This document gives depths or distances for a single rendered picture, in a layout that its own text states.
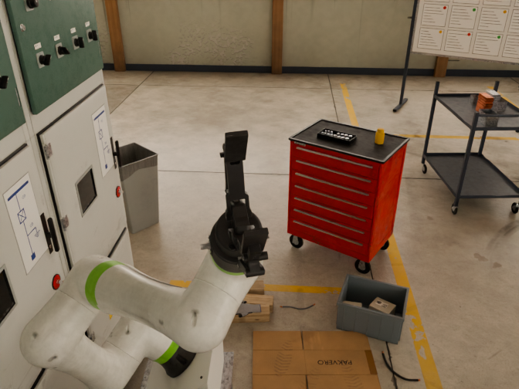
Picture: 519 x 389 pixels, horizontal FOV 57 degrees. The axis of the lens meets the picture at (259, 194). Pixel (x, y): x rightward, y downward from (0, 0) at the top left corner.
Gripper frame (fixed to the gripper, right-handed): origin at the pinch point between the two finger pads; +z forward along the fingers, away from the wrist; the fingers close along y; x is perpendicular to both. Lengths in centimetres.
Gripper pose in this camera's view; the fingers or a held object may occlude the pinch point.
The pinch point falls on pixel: (245, 184)
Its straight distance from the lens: 59.6
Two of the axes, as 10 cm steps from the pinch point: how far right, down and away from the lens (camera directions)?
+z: 0.9, -4.1, -9.1
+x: 9.8, -1.4, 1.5
